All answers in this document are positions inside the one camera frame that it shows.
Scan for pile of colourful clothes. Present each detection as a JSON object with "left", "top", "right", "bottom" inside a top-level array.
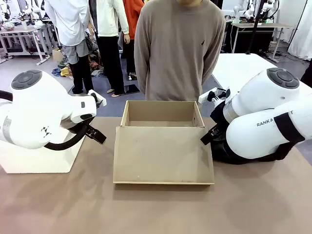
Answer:
[{"left": 51, "top": 55, "right": 105, "bottom": 79}]

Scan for black leather shoe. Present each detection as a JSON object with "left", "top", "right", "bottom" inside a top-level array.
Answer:
[{"left": 211, "top": 136, "right": 278, "bottom": 164}]

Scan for brown cardboard shoe box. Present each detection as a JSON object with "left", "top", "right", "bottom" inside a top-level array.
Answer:
[{"left": 113, "top": 99, "right": 215, "bottom": 186}]

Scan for white storage box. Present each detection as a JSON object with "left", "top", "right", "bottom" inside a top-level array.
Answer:
[{"left": 0, "top": 133, "right": 86, "bottom": 174}]

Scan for black floor base plate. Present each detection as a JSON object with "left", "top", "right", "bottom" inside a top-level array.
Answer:
[{"left": 124, "top": 84, "right": 141, "bottom": 95}]

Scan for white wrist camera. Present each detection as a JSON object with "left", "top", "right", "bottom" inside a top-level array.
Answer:
[
  {"left": 198, "top": 86, "right": 231, "bottom": 108},
  {"left": 87, "top": 89, "right": 107, "bottom": 108}
]

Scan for person in beige sweater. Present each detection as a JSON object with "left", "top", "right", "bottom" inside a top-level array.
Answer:
[{"left": 134, "top": 0, "right": 226, "bottom": 102}]

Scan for person in grey shorts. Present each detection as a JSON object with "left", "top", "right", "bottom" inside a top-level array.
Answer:
[{"left": 43, "top": 0, "right": 95, "bottom": 95}]

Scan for black stand pole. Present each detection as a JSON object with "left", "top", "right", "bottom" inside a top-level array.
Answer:
[{"left": 245, "top": 0, "right": 265, "bottom": 55}]

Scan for person in white jacket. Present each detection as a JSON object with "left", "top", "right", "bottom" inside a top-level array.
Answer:
[{"left": 94, "top": 0, "right": 130, "bottom": 98}]

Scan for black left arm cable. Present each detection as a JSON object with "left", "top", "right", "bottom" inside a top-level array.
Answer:
[{"left": 0, "top": 90, "right": 92, "bottom": 151}]

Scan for brown topped background table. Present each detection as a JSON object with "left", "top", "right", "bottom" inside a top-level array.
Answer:
[{"left": 230, "top": 22, "right": 293, "bottom": 63}]

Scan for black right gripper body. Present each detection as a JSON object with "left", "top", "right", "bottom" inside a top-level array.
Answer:
[{"left": 211, "top": 102, "right": 230, "bottom": 132}]

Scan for small background cardboard box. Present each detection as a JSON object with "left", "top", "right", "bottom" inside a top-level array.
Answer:
[{"left": 52, "top": 48, "right": 64, "bottom": 62}]

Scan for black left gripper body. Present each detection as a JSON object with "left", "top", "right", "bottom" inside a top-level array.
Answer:
[{"left": 63, "top": 117, "right": 95, "bottom": 136}]

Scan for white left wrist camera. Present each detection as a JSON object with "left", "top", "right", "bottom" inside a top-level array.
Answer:
[{"left": 87, "top": 89, "right": 107, "bottom": 108}]

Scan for white background robot arms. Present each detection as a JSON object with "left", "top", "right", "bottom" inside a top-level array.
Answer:
[{"left": 0, "top": 0, "right": 47, "bottom": 26}]

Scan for person in orange top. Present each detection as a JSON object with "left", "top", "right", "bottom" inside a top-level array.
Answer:
[{"left": 122, "top": 0, "right": 145, "bottom": 80}]

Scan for white background desk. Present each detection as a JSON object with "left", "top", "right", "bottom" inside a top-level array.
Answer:
[{"left": 0, "top": 24, "right": 51, "bottom": 66}]

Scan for white hanging cloth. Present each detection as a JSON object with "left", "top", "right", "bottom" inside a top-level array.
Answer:
[{"left": 287, "top": 0, "right": 312, "bottom": 61}]

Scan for white side table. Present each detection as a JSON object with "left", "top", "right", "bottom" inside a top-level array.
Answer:
[{"left": 212, "top": 53, "right": 312, "bottom": 98}]

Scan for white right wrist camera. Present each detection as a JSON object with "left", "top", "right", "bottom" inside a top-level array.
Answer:
[{"left": 198, "top": 86, "right": 231, "bottom": 108}]

